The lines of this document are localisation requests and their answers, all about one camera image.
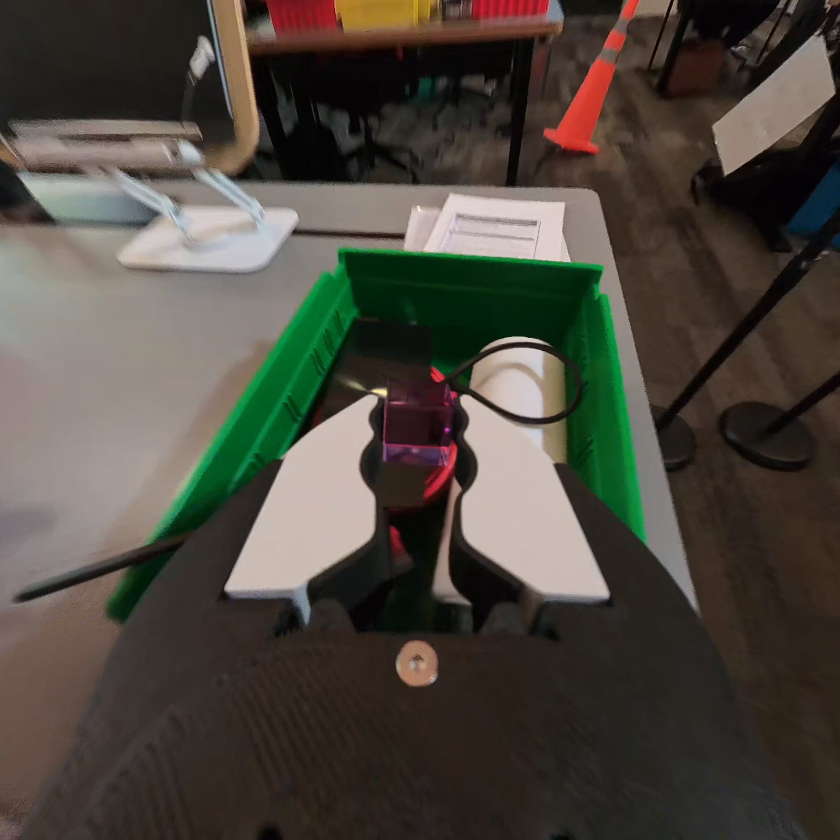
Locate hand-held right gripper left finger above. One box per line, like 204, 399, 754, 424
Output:
223, 394, 396, 626

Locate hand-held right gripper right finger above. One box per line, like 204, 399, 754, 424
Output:
431, 400, 613, 623

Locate purple transparent cube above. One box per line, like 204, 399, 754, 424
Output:
382, 382, 455, 468

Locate red item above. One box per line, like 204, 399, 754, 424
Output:
387, 366, 455, 572

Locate black stanchion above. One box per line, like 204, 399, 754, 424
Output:
720, 371, 840, 471
648, 210, 840, 472

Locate black rod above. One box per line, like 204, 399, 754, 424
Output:
13, 533, 193, 605

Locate green plastic bin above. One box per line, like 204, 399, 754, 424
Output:
107, 248, 647, 623

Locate white laptop stand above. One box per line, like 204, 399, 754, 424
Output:
117, 167, 301, 274

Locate printed paper sheet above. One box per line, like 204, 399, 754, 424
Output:
425, 193, 567, 262

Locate silver flat device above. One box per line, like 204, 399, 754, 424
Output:
16, 172, 158, 225

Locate silver laptop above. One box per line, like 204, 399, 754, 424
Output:
5, 118, 206, 173

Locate orange traffic cone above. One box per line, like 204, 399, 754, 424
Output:
543, 0, 641, 156

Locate blue container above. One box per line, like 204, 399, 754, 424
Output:
786, 161, 840, 253

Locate wooden table black legs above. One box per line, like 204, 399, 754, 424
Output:
244, 14, 565, 188

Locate white sign board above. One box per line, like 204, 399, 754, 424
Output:
712, 34, 837, 177

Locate red plastic bin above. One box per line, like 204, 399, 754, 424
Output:
266, 0, 340, 35
469, 0, 551, 21

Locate yellow plastic bin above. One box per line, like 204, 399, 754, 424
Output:
336, 0, 435, 30

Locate black cable loop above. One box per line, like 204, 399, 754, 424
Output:
443, 343, 585, 426

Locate black monitor beige frame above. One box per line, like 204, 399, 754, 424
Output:
0, 0, 261, 177

